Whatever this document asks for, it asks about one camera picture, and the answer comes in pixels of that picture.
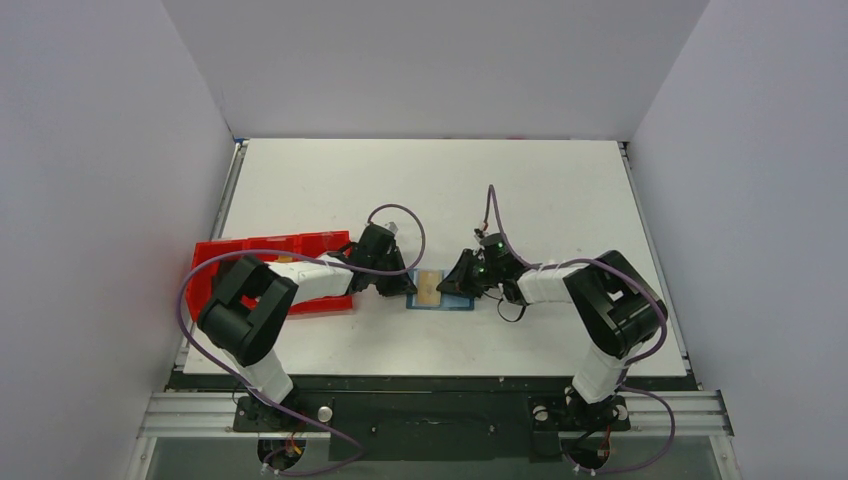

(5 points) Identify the blue leather card holder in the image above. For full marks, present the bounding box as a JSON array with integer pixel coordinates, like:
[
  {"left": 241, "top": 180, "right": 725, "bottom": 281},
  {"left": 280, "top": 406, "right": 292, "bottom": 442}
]
[{"left": 406, "top": 269, "right": 475, "bottom": 312}]

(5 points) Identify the red plastic compartment tray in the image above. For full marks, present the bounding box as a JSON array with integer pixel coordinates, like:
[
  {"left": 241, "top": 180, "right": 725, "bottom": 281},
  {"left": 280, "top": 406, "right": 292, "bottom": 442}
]
[{"left": 185, "top": 230, "right": 356, "bottom": 321}]

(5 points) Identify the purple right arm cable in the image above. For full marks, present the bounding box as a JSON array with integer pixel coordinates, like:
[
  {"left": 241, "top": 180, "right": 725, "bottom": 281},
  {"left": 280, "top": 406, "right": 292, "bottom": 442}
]
[{"left": 176, "top": 203, "right": 427, "bottom": 399}]

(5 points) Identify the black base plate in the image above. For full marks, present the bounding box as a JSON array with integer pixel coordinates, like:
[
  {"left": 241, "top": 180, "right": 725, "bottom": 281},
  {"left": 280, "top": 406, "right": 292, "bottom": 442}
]
[{"left": 167, "top": 374, "right": 694, "bottom": 472}]

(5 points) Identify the aluminium frame rail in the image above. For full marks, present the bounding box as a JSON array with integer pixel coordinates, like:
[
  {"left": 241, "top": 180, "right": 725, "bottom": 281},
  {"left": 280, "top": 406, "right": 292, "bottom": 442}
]
[{"left": 137, "top": 391, "right": 733, "bottom": 439}]

